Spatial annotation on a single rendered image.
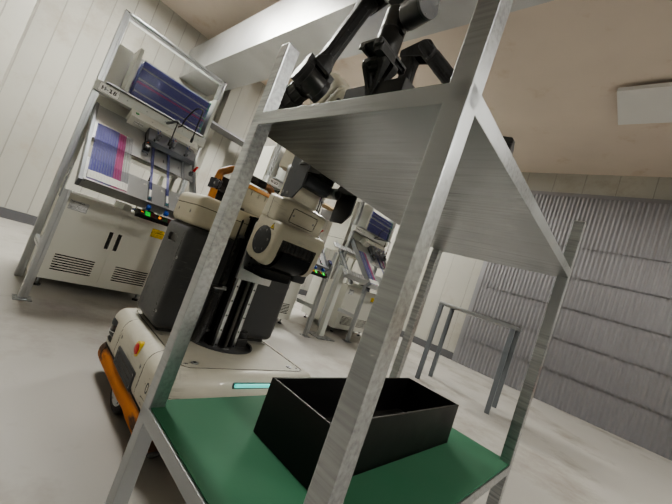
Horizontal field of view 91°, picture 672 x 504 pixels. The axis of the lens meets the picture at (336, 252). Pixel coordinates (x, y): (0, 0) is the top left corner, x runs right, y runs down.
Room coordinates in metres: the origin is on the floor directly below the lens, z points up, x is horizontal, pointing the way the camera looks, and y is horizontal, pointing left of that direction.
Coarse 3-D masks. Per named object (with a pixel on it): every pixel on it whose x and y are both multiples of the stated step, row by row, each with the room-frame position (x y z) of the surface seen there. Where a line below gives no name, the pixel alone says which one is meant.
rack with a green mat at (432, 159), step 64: (512, 0) 0.36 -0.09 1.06; (256, 128) 0.64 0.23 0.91; (320, 128) 0.55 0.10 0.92; (384, 128) 0.47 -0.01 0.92; (448, 128) 0.35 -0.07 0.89; (384, 192) 0.78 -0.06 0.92; (448, 192) 0.37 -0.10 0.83; (512, 192) 0.53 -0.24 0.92; (512, 256) 0.96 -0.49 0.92; (576, 256) 0.99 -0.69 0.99; (192, 320) 0.65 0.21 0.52; (384, 320) 0.35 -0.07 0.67; (128, 448) 0.65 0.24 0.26; (192, 448) 0.57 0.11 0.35; (256, 448) 0.63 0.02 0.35; (448, 448) 0.94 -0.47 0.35; (512, 448) 0.98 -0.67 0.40
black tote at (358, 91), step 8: (392, 80) 0.67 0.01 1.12; (400, 80) 0.65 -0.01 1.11; (408, 80) 0.65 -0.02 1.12; (352, 88) 0.75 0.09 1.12; (360, 88) 0.73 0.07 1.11; (376, 88) 0.70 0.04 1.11; (384, 88) 0.68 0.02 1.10; (392, 88) 0.66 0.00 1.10; (400, 88) 0.65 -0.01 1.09; (408, 88) 0.66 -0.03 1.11; (344, 96) 0.77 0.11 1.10; (352, 96) 0.75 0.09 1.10; (360, 96) 0.73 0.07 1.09
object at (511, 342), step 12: (468, 312) 3.16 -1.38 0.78; (432, 324) 3.33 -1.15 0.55; (504, 324) 2.97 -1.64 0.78; (432, 336) 3.31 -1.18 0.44; (444, 336) 3.64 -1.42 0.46; (516, 336) 3.26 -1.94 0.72; (504, 348) 2.94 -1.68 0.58; (420, 360) 3.33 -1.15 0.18; (504, 360) 2.92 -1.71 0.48; (420, 372) 3.31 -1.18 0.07; (432, 372) 3.64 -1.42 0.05; (504, 372) 3.26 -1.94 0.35; (492, 384) 2.94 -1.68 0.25; (492, 396) 2.92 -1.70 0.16
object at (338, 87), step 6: (336, 78) 1.13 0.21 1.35; (342, 78) 1.18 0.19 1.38; (336, 84) 1.12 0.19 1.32; (342, 84) 1.12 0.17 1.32; (330, 90) 1.13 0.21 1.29; (336, 90) 1.11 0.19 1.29; (342, 90) 1.10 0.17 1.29; (324, 96) 1.14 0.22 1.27; (330, 96) 1.12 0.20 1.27; (336, 96) 1.11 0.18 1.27; (342, 96) 1.12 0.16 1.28; (312, 102) 1.19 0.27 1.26; (318, 102) 1.16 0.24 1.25
